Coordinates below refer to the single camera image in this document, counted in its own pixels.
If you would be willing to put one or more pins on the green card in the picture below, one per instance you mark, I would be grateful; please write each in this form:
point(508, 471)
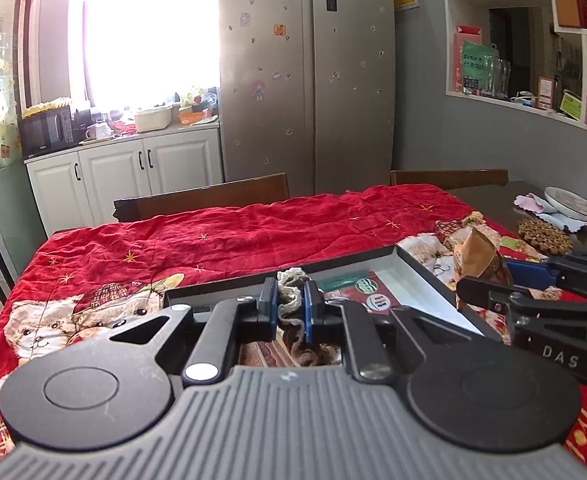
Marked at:
point(571, 105)

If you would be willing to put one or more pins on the black tray with white inside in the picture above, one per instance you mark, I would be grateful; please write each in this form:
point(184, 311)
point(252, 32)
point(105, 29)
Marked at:
point(423, 290)

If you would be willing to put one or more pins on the clear drinking glasses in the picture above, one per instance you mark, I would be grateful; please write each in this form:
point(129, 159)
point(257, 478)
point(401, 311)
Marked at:
point(498, 77)

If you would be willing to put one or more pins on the white mug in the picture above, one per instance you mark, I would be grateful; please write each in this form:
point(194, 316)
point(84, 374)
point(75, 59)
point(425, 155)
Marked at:
point(97, 131)

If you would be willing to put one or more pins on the small picture frame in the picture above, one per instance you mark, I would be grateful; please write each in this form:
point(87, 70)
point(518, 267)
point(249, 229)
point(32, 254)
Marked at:
point(546, 92)

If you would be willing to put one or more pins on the dark scrunchie with lace trim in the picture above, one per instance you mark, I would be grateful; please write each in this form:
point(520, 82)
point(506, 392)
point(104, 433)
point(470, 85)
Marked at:
point(289, 290)

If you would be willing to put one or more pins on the white kitchen cabinet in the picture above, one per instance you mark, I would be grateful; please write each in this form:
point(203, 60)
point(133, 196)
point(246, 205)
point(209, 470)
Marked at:
point(113, 170)

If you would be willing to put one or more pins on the orange box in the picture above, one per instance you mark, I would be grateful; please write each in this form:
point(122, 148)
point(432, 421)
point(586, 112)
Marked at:
point(192, 118)

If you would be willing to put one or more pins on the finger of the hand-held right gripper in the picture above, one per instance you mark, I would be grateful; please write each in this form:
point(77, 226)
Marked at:
point(526, 274)
point(478, 291)

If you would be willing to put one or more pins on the glass sliding door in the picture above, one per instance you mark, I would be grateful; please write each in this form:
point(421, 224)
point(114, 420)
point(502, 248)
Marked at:
point(3, 110)

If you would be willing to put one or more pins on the pink cloth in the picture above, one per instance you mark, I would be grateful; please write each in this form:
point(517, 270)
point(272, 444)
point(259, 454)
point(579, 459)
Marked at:
point(528, 202)

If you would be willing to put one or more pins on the brown pyramid packet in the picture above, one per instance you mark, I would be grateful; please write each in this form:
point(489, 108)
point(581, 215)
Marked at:
point(478, 255)

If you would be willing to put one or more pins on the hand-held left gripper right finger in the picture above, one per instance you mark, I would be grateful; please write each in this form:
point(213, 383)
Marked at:
point(312, 312)

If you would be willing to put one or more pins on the black microwave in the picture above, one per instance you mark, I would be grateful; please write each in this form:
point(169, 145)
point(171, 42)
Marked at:
point(43, 130)

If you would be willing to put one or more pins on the colourful printed sheet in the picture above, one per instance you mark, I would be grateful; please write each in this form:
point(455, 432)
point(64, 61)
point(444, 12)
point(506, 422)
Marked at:
point(368, 290)

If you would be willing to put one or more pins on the white plate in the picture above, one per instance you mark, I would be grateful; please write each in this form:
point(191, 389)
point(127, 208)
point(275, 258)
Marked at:
point(573, 202)

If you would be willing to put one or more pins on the wooden bead trivet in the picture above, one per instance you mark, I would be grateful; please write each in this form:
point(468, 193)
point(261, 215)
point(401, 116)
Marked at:
point(543, 237)

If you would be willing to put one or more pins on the black small appliance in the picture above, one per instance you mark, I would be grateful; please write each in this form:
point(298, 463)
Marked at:
point(82, 125)

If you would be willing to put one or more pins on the green poster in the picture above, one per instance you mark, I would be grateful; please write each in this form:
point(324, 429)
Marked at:
point(476, 62)

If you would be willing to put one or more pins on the brown box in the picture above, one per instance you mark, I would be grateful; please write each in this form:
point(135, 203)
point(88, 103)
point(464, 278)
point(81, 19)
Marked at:
point(568, 5)

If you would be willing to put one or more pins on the light blue cloth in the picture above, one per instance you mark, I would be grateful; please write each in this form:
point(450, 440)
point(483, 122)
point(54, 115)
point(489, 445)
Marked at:
point(556, 220)

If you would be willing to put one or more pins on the white plastic basket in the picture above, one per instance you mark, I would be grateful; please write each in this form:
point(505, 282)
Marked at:
point(153, 119)

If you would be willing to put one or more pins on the red bear printed blanket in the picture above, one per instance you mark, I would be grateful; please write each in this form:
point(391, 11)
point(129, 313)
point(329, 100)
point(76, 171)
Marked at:
point(223, 240)

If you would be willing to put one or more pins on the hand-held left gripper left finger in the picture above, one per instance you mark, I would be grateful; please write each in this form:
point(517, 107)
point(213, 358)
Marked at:
point(268, 305)

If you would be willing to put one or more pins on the silver double door refrigerator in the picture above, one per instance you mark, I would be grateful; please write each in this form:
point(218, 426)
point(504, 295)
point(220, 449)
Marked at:
point(273, 85)

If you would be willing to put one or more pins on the brown fuzzy scrunchie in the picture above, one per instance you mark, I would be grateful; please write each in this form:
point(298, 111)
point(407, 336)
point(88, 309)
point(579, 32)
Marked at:
point(308, 355)

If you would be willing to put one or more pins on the yellow lace cover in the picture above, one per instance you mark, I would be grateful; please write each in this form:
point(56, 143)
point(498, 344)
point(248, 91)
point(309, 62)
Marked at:
point(45, 106)

